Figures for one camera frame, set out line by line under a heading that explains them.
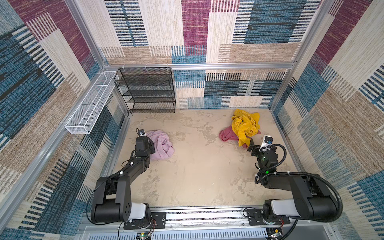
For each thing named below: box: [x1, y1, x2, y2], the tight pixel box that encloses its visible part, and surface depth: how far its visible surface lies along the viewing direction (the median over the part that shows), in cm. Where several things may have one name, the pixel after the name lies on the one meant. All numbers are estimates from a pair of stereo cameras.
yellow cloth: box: [231, 108, 261, 147], surface depth 100 cm
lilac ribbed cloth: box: [146, 129, 175, 161], surface depth 96 cm
